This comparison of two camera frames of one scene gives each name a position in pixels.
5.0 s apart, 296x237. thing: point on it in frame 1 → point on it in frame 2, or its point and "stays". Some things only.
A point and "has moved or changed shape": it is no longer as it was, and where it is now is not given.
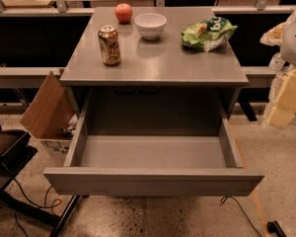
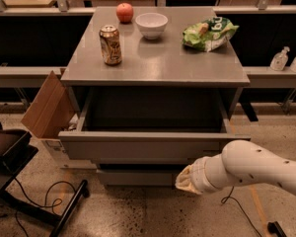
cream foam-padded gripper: [295, 41] → [200, 176]
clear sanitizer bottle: [276, 62] stays
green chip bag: [206, 35] stays
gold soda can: [110, 44] stays
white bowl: [150, 25] stays
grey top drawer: [160, 141] has moved or changed shape
